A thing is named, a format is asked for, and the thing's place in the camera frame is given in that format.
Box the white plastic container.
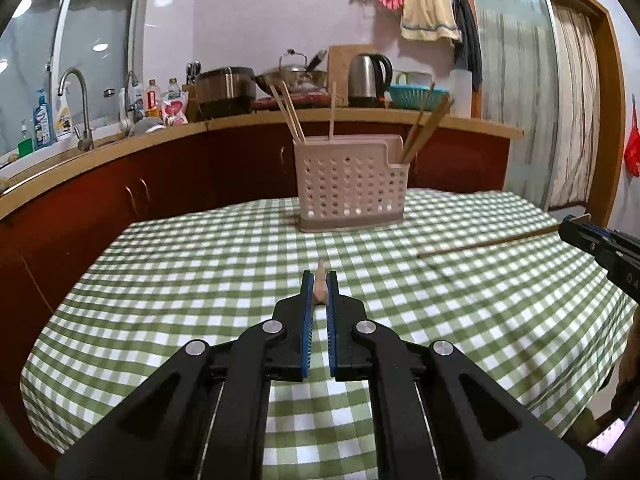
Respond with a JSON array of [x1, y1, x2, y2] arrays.
[[448, 70, 474, 117]]

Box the white dishes in sink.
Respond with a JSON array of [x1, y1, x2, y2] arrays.
[[120, 114, 167, 137]]

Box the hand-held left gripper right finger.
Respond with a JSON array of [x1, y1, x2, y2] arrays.
[[325, 270, 587, 480]]

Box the teal plastic colander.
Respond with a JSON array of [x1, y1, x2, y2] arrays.
[[387, 84, 450, 110]]

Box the tall steel faucet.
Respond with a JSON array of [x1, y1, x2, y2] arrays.
[[57, 67, 96, 152]]

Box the frosted glass door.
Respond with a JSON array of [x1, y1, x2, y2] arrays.
[[466, 0, 557, 207]]

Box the red and white pouch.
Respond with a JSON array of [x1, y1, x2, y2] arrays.
[[162, 95, 190, 127]]

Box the wooden kitchen countertop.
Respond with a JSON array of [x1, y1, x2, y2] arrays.
[[0, 107, 525, 222]]

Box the beige perforated utensil holder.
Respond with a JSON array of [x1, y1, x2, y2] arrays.
[[292, 135, 406, 234]]

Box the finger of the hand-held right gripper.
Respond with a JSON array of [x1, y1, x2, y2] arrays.
[[574, 221, 640, 262], [558, 216, 640, 304]]

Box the wooden knife block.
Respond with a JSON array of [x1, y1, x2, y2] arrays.
[[182, 82, 201, 121]]

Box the wooden door frame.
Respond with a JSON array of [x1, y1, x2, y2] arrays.
[[452, 0, 627, 228]]

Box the blue label soap bottle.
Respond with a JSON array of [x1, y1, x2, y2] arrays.
[[32, 89, 55, 150]]

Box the red hanging bag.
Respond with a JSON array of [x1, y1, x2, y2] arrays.
[[623, 102, 640, 177]]

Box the wooden cutting board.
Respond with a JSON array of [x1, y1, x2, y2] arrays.
[[327, 45, 379, 106]]

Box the red label bottle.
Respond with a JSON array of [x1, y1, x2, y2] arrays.
[[144, 79, 162, 119]]

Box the dark rice cooker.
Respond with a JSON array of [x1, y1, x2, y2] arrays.
[[195, 66, 256, 120]]

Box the steel electric kettle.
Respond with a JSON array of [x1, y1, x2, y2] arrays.
[[347, 53, 395, 109]]

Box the green pump bottle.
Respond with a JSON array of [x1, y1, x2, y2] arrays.
[[17, 120, 35, 157]]

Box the red stove mat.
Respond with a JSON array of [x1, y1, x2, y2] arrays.
[[252, 92, 347, 111]]

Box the dark hanging cloth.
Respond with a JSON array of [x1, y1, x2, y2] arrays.
[[452, 0, 484, 92]]

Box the yellow hanging towel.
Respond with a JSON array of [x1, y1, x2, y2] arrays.
[[399, 0, 461, 44]]

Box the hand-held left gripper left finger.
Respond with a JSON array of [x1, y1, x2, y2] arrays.
[[55, 270, 316, 480]]

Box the striped curtain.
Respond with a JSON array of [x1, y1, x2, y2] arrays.
[[549, 2, 602, 209]]

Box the green and white jug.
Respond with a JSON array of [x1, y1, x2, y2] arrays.
[[394, 71, 434, 89]]

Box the green checked tablecloth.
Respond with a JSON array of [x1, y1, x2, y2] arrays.
[[20, 187, 638, 480]]

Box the white spray bottle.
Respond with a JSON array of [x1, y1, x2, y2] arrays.
[[54, 82, 75, 141]]

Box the small steel faucet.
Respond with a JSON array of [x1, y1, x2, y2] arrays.
[[123, 70, 146, 124]]

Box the steel wok with lid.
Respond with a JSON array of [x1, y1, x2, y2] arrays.
[[252, 48, 331, 94]]

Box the sliding glass window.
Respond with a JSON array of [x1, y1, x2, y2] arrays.
[[0, 0, 144, 161]]

